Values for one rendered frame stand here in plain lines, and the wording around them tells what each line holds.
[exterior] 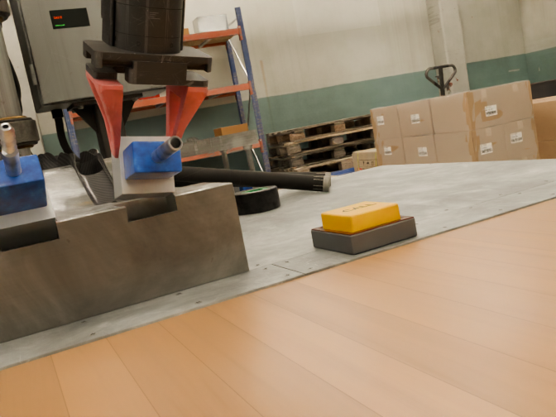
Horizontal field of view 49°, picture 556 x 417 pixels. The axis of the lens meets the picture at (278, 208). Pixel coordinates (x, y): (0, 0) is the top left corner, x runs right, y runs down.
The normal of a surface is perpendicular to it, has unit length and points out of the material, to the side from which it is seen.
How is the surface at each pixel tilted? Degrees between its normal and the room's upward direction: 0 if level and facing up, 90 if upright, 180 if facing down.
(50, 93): 90
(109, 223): 90
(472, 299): 0
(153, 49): 109
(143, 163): 81
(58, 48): 90
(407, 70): 90
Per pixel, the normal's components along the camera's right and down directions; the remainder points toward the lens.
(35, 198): 0.40, 0.80
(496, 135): 0.43, 0.19
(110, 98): 0.36, 0.69
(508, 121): 0.36, -0.07
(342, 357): -0.18, -0.97
